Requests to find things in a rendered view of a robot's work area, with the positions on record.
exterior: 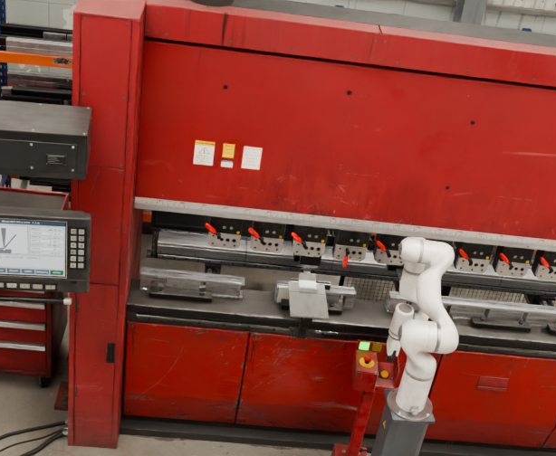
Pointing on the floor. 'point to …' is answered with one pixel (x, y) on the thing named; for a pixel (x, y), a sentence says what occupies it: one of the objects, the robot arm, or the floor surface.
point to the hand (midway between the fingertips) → (390, 357)
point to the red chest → (46, 329)
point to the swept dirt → (247, 444)
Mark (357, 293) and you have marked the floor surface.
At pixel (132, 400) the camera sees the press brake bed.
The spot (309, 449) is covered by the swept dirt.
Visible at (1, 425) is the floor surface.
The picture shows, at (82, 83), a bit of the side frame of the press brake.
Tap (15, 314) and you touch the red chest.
